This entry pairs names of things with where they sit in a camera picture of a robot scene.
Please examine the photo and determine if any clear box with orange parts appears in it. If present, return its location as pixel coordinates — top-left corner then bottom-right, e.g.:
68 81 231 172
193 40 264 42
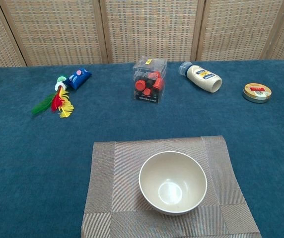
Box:
132 56 168 106

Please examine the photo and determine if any round gold tin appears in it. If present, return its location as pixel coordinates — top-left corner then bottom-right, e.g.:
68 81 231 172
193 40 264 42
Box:
242 83 273 104

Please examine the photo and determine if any white ceramic bowl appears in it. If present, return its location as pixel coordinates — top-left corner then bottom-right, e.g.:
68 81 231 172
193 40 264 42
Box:
139 150 207 216

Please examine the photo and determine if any blue table cover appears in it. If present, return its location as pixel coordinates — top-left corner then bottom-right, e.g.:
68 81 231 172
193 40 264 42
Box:
0 59 284 238

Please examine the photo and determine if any woven rattan folding screen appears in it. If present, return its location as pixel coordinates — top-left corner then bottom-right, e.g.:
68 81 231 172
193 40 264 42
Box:
0 0 284 70

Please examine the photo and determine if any blue cookie snack packet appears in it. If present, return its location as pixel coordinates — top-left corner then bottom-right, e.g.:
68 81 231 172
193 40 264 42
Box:
66 67 93 91

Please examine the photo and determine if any colourful feather shuttlecock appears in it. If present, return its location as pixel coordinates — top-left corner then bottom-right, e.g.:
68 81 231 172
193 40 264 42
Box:
31 76 75 119

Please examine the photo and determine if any cream mayonnaise squeeze bottle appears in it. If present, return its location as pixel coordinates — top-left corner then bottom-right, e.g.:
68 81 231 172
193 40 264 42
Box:
178 61 223 94

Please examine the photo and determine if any brown woven placemat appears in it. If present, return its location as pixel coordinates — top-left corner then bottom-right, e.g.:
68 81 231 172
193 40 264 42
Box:
80 135 262 238

